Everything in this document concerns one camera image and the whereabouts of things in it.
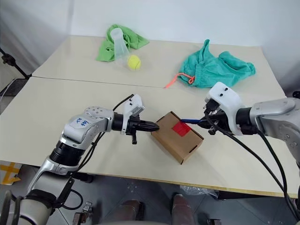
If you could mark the brown cardboard box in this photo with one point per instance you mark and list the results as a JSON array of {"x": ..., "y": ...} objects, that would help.
[{"x": 173, "y": 145}]

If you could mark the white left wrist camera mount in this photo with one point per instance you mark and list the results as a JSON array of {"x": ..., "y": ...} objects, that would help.
[{"x": 132, "y": 105}]

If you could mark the red tape seal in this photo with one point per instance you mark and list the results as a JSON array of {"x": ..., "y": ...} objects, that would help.
[{"x": 181, "y": 129}]

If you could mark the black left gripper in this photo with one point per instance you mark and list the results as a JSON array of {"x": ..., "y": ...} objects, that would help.
[{"x": 133, "y": 126}]

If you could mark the grey metal foot bracket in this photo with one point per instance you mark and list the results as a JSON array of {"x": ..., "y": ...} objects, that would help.
[
  {"x": 87, "y": 209},
  {"x": 214, "y": 221}
]

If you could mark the blue pen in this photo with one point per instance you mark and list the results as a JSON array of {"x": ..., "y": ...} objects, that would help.
[{"x": 189, "y": 121}]

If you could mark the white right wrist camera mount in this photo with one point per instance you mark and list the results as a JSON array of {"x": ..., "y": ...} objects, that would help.
[{"x": 225, "y": 98}]

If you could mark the yellow tennis ball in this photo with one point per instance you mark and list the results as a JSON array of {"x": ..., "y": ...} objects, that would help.
[{"x": 134, "y": 62}]

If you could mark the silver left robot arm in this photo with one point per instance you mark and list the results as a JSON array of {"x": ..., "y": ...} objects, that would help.
[{"x": 79, "y": 129}]

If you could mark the black tripod stand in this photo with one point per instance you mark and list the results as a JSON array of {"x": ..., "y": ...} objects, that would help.
[{"x": 14, "y": 63}]

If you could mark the clear plastic cup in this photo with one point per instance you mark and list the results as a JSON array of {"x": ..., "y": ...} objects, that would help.
[{"x": 121, "y": 48}]

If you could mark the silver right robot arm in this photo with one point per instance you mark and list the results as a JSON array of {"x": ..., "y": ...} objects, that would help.
[{"x": 276, "y": 117}]

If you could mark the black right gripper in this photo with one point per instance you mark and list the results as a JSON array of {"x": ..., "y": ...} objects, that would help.
[{"x": 221, "y": 123}]

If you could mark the light green cloth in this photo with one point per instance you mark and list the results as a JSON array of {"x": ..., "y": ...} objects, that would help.
[{"x": 136, "y": 39}]

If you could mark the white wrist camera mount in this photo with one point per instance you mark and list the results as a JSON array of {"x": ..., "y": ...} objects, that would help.
[
  {"x": 225, "y": 98},
  {"x": 132, "y": 105}
]

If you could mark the clear crumpled plastic bag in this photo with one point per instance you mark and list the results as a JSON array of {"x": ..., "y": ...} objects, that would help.
[{"x": 199, "y": 192}]

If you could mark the cream robot torso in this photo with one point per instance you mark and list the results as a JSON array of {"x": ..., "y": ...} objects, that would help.
[{"x": 32, "y": 211}]

